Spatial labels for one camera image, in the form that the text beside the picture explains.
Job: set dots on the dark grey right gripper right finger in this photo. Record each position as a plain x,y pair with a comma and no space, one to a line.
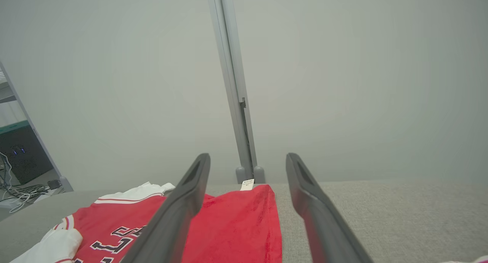
324,228

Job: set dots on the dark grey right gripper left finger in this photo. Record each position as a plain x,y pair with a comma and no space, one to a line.
171,221

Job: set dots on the red and white jersey garment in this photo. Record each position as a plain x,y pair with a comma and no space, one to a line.
236,225

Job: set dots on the grey fabric covered surface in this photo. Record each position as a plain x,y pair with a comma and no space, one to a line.
381,225

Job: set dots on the small black power adapter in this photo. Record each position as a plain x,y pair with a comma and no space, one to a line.
54,184

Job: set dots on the pale pink white cloth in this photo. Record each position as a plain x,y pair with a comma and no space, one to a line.
472,260

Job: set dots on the black perforated computer case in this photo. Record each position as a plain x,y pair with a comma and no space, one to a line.
23,156

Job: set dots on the grey slanted partition end post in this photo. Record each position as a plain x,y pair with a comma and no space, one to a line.
34,137

